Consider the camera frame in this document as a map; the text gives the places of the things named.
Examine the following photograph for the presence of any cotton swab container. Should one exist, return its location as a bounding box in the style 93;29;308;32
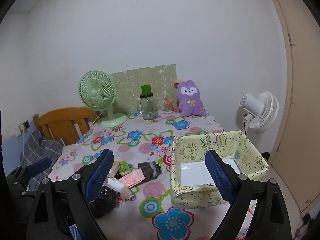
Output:
163;99;174;114

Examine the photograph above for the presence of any grey plaid bedding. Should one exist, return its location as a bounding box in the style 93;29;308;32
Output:
20;130;64;178

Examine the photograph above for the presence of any grey drawstring pouch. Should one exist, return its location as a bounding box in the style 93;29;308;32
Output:
138;161;162;180

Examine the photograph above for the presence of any yellow cartoon printed box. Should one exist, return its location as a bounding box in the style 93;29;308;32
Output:
170;130;270;209

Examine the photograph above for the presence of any white standing fan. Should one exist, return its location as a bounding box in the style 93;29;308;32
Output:
239;91;279;134

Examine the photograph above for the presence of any green printed board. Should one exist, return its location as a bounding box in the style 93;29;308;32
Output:
110;64;177;114

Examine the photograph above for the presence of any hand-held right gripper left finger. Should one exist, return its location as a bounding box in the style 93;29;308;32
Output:
26;149;114;240

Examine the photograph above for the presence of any glass handled jar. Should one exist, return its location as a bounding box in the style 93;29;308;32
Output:
137;93;157;120

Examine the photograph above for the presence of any beige wardrobe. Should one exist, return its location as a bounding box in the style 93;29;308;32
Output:
265;0;320;215

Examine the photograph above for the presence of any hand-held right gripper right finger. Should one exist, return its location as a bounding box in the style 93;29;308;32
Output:
204;150;293;240

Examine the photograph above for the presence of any green desk fan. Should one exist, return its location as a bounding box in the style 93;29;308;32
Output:
78;70;128;128

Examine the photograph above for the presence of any white fan cable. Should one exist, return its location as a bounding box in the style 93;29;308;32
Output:
92;110;103;126

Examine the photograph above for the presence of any floral tablecloth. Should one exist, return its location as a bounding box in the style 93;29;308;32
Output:
47;109;258;240

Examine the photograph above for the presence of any pink paper packet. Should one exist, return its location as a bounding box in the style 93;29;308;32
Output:
118;170;145;188

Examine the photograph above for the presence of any purple plush bunny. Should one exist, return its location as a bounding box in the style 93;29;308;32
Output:
176;80;203;117

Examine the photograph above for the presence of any black plastic bag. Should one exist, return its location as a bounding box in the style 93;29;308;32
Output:
89;176;118;218

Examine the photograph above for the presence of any yellow green cartoon packet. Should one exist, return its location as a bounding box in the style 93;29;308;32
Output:
114;160;134;178

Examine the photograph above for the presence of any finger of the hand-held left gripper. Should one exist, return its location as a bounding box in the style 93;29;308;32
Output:
7;157;52;188

